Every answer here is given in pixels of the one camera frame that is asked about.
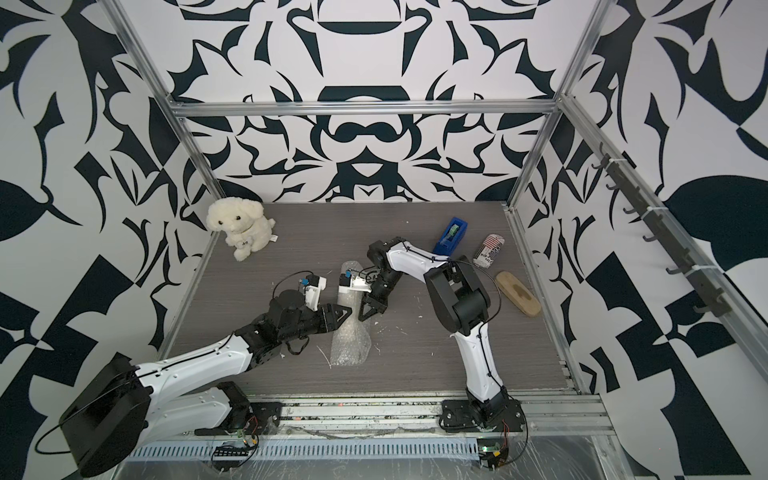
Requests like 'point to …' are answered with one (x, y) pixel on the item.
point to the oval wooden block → (518, 293)
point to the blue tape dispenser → (451, 237)
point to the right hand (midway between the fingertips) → (362, 311)
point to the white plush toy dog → (242, 219)
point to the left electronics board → (228, 457)
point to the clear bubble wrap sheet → (352, 344)
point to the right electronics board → (493, 459)
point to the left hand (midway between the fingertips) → (348, 306)
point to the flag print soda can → (488, 250)
